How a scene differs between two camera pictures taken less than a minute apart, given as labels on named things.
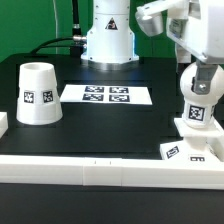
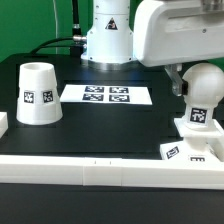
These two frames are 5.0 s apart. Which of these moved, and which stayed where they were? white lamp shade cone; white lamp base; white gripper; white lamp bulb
Moved: white gripper
Stayed: white lamp base; white lamp shade cone; white lamp bulb
